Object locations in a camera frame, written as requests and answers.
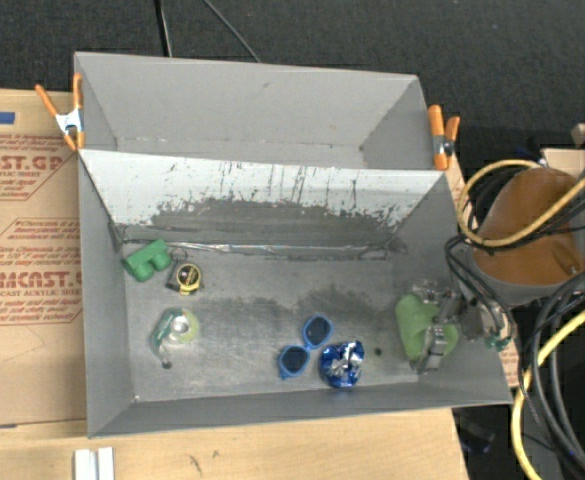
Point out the green toy block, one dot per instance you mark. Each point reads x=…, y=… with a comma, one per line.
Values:
x=144, y=263

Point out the blue crumpled foil packet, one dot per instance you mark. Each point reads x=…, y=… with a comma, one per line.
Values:
x=342, y=365

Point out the yellow and black tape measure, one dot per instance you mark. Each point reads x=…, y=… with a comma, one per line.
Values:
x=187, y=275

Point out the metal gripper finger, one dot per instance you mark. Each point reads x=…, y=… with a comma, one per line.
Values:
x=436, y=348
x=429, y=293

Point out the clear tape dispenser green tape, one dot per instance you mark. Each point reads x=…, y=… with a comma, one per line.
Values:
x=174, y=330

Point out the blue sunglasses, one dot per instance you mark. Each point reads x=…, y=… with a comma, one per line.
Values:
x=317, y=332

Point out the brown cardboard board red print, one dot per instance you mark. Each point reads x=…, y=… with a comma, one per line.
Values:
x=32, y=318

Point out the grey metal bin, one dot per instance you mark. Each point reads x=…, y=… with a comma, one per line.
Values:
x=272, y=288

